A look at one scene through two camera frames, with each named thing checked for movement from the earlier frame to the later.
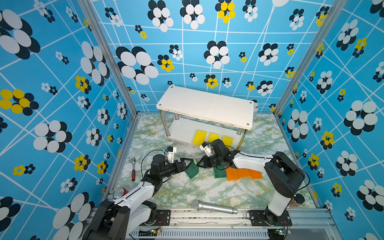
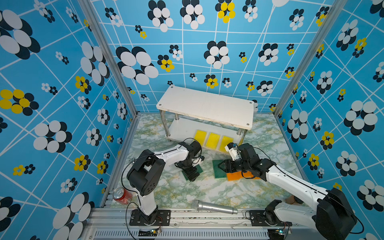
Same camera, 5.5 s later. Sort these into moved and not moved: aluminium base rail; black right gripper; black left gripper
Moved: black right gripper; black left gripper
Not moved: aluminium base rail
